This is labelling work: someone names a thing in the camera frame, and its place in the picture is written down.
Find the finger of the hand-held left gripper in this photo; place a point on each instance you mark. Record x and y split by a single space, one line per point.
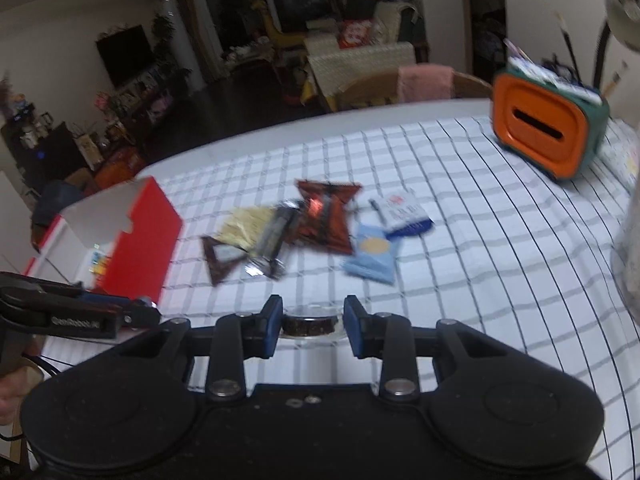
142 314
55 289

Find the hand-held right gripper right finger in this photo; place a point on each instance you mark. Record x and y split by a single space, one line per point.
352 327

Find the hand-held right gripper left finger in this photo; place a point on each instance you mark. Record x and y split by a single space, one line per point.
272 325

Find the red white cardboard box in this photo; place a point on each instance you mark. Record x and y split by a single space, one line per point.
145 240

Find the light blue packet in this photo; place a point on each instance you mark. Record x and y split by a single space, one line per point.
372 255

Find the brown triangular snack packet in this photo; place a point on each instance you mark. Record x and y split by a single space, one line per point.
220 260

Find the silver black snack bar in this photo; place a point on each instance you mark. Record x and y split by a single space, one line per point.
275 232

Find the pale yellow snack packet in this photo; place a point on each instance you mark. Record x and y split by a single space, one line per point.
245 227

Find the dark red snack bag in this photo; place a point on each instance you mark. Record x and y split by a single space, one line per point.
325 220

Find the white blue packet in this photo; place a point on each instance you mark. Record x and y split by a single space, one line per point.
402 212

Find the person's left hand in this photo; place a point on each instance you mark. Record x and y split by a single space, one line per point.
12 395

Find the dark blue jacket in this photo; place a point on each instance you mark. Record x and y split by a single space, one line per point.
55 200

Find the orange carton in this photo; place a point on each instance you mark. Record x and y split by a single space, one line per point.
112 177
127 160

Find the black cabinet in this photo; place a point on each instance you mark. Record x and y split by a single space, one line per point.
50 155

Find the white paper bag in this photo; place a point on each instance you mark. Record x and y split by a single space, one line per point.
86 150

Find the white checkered tablecloth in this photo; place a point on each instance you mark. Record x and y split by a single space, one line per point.
500 260

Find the dark television cabinet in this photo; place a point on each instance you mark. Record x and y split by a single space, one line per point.
140 105

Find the red plastic floor toy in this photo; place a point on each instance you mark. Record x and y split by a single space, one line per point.
292 96

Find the wooden dining chair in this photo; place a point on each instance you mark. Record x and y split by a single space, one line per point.
370 87

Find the pink towel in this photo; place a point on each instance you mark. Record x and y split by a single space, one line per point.
425 82

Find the sofa with cream cover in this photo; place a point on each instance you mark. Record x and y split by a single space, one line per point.
350 62

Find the coffee table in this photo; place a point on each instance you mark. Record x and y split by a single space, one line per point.
247 55

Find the white tower air conditioner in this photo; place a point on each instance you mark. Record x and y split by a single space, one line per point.
187 45

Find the orange green desk organizer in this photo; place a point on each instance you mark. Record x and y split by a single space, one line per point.
535 120

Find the green potted plant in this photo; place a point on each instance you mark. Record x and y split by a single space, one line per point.
165 30

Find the clear plastic bag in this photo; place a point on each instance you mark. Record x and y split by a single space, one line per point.
630 260

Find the red printed cushion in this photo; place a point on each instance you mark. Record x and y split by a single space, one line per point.
355 34

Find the yellow giraffe toy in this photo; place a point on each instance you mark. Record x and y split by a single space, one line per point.
280 30

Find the dark green sofa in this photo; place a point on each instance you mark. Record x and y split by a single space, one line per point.
395 20

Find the white marker pens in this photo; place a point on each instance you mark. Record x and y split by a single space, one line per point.
550 77

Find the white dotted cloth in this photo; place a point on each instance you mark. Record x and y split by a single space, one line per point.
620 145

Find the glass balcony door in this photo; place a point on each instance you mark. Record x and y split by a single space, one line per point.
270 0

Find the thin wooden brush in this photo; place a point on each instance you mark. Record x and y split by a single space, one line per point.
615 80

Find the grey desk lamp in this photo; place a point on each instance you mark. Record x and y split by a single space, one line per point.
625 10

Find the wall television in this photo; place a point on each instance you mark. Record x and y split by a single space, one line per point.
122 55

